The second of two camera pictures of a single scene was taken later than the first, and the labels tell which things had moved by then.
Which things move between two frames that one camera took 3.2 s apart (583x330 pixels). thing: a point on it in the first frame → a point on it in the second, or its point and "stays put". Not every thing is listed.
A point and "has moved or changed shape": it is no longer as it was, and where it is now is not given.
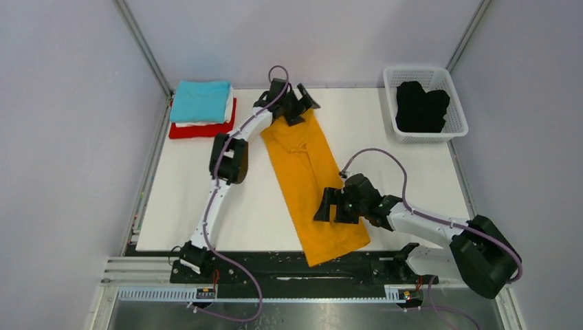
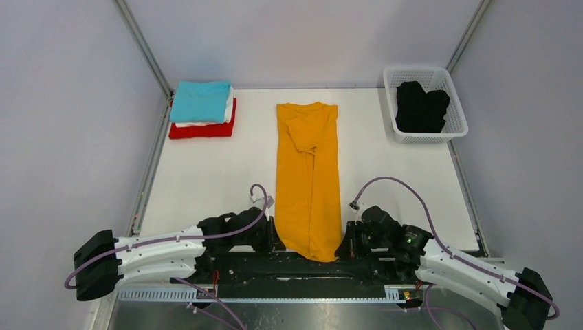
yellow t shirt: [304, 167] has moved or changed shape
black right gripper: [335, 196] → [350, 246]
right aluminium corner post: [481, 8] stays put
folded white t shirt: [228, 113] stays put
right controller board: [408, 294] stays put
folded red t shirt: [205, 130] stays put
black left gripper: [300, 106] → [271, 238]
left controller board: [205, 293] stays put
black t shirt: [419, 111] stays put
